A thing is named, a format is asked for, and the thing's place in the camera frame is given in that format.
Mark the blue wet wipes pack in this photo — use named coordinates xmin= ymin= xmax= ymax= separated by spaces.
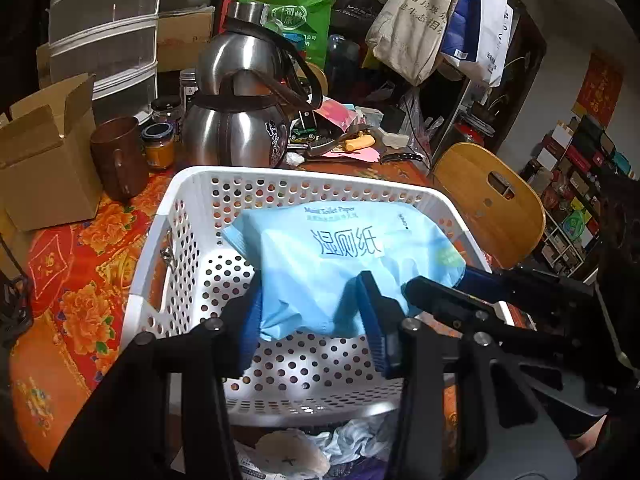
xmin=222 ymin=202 xmax=465 ymax=340

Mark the wooden chair right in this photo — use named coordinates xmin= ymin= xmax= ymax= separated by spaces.
xmin=433 ymin=142 xmax=546 ymax=269

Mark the white perforated plastic basket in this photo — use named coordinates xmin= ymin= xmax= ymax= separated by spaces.
xmin=122 ymin=166 xmax=488 ymax=427

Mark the cluttered bookshelf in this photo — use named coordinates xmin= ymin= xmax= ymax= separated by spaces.
xmin=521 ymin=115 xmax=634 ymax=280

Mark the orange floral tablecloth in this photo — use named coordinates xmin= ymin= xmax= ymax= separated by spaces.
xmin=0 ymin=156 xmax=494 ymax=470

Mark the orange sauce jar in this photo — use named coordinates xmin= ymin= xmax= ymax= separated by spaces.
xmin=141 ymin=122 xmax=175 ymax=170

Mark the lower steel thermos kettle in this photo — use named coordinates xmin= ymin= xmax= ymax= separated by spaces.
xmin=179 ymin=92 xmax=288 ymax=168

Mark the steel thermos kettle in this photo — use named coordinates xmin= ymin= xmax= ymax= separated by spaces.
xmin=179 ymin=92 xmax=288 ymax=168
xmin=195 ymin=0 xmax=323 ymax=110

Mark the brown ceramic mug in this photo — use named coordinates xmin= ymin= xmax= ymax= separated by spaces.
xmin=90 ymin=116 xmax=149 ymax=204

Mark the glass jar dark lid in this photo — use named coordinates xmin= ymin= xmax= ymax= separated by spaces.
xmin=151 ymin=96 xmax=183 ymax=136

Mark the open cardboard box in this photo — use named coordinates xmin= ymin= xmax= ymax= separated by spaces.
xmin=1 ymin=74 xmax=102 ymax=232

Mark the white blue paper bag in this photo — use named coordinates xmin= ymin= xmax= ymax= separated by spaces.
xmin=440 ymin=0 xmax=513 ymax=88

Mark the beige canvas tote bag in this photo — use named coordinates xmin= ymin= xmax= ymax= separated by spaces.
xmin=366 ymin=0 xmax=456 ymax=87

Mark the upper steel thermos kettle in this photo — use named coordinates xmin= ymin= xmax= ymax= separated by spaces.
xmin=195 ymin=0 xmax=323 ymax=110

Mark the green shopping bag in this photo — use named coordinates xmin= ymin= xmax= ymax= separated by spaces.
xmin=240 ymin=0 xmax=334 ymax=68

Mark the white plastic drawer tower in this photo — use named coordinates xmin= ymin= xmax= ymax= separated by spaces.
xmin=48 ymin=0 xmax=160 ymax=124

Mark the orange handled tool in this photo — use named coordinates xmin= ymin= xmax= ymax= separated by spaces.
xmin=344 ymin=134 xmax=376 ymax=153

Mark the red wall banner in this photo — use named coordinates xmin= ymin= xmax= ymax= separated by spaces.
xmin=572 ymin=51 xmax=624 ymax=129

